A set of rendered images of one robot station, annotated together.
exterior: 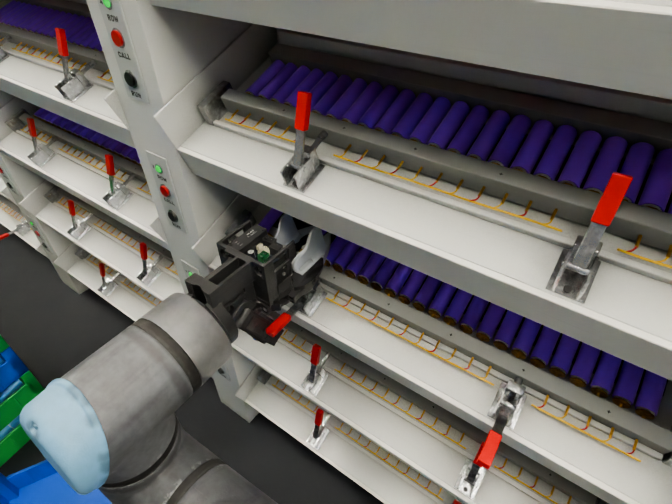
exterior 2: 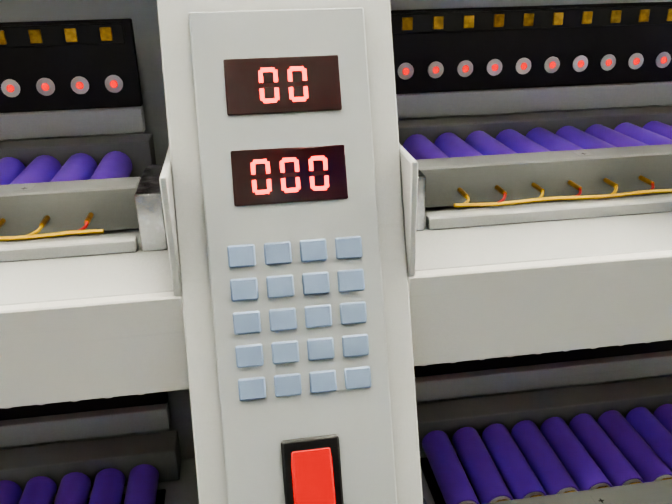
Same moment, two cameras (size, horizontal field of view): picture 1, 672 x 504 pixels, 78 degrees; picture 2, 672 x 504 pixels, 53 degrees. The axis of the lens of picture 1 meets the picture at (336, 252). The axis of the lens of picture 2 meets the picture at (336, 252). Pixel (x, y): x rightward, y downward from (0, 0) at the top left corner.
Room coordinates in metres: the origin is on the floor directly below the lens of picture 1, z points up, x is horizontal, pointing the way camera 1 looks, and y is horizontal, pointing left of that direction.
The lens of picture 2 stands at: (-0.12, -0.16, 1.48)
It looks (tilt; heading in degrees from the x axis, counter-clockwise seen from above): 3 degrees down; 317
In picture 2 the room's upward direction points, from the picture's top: 4 degrees counter-clockwise
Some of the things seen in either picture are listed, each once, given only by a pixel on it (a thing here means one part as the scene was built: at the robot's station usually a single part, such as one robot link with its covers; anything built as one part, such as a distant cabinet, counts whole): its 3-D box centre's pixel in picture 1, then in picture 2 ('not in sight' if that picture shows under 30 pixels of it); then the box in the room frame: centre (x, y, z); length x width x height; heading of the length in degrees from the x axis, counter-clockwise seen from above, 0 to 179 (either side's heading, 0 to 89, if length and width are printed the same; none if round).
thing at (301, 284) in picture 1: (294, 278); not in sight; (0.37, 0.05, 0.55); 0.09 x 0.05 x 0.02; 141
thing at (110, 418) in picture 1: (114, 403); not in sight; (0.20, 0.20, 0.56); 0.12 x 0.09 x 0.10; 146
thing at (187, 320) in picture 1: (187, 335); not in sight; (0.27, 0.15, 0.57); 0.10 x 0.05 x 0.09; 56
